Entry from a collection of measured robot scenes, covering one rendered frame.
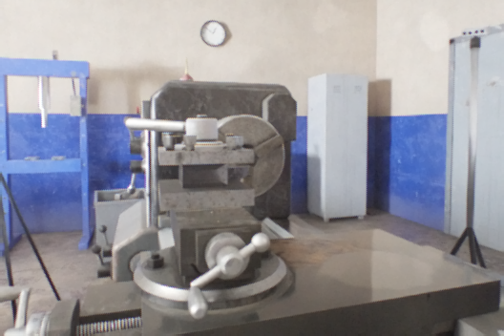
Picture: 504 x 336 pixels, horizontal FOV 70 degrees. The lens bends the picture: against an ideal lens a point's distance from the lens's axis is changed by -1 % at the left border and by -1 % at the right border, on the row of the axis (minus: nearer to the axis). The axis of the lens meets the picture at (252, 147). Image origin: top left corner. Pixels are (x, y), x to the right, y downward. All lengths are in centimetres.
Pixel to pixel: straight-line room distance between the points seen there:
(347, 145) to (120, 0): 323
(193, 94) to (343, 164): 363
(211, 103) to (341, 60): 422
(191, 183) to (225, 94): 64
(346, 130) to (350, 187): 73
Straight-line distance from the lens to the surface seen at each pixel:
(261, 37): 493
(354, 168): 482
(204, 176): 68
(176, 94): 125
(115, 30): 468
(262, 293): 56
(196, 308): 43
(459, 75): 450
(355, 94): 481
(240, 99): 129
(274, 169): 111
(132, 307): 69
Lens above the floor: 117
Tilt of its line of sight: 3 degrees down
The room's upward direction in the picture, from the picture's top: straight up
